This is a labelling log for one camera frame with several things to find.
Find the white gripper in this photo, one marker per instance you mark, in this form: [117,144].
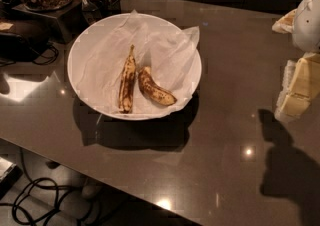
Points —
[307,23]

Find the short curved spotted banana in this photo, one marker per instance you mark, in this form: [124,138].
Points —
[149,88]

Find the long spotted banana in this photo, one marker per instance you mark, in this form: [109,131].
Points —
[125,98]

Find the white bowl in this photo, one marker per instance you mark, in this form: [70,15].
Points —
[86,70]

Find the white paper liner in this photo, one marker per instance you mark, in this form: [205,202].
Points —
[106,63]

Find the black scoop with label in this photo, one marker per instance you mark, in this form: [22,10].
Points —
[90,12]

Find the black stand box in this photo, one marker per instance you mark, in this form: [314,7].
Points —
[64,24]

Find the grey box on floor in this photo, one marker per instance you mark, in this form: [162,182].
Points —
[9,175]

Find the black device with cable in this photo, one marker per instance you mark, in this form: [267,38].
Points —
[15,48]

